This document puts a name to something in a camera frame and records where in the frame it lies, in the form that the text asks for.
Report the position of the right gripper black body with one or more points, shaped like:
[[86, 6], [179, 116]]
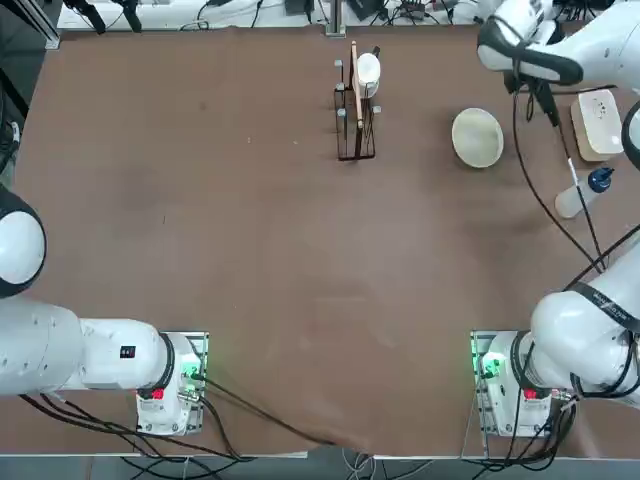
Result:
[[525, 84]]

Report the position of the transparent sauce bottle blue cap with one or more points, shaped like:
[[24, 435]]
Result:
[[567, 202]]

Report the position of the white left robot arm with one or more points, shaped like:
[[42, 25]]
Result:
[[100, 360]]

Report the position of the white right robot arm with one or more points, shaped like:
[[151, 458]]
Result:
[[565, 350]]

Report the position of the white round plate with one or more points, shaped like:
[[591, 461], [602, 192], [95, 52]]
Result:
[[477, 137]]

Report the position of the white box with wooden base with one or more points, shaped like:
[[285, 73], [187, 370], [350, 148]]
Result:
[[600, 125]]

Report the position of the white mug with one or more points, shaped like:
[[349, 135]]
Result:
[[367, 72]]

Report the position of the light wooden rod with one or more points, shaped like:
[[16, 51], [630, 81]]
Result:
[[359, 110]]

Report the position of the black power adapter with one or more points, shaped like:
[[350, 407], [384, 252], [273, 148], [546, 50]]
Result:
[[299, 6]]

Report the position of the black electronic device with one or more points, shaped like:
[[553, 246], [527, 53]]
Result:
[[366, 7]]

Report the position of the aluminium profile rail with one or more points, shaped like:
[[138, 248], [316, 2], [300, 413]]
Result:
[[42, 25]]

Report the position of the aluminium post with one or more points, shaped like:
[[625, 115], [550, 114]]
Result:
[[335, 17]]

